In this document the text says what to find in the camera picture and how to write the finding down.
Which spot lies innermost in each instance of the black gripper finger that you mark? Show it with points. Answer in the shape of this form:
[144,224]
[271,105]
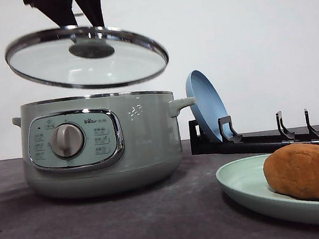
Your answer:
[91,9]
[59,11]

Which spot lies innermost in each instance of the brown potato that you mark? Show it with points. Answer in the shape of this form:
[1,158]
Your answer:
[294,169]

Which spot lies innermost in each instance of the grey table mat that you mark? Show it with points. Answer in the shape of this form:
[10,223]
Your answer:
[189,205]

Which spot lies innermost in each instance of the blue plate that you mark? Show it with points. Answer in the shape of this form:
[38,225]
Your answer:
[209,107]

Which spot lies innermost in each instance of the green plate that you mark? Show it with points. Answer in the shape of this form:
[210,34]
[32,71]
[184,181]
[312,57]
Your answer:
[244,178]

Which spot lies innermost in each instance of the black plate rack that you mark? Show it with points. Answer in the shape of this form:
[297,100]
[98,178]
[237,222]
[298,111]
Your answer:
[234,144]

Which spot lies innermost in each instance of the glass pot lid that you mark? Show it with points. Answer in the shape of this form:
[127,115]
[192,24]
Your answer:
[86,57]

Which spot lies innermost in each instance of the green electric steamer pot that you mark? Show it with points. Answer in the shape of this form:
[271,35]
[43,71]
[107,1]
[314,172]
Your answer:
[101,144]

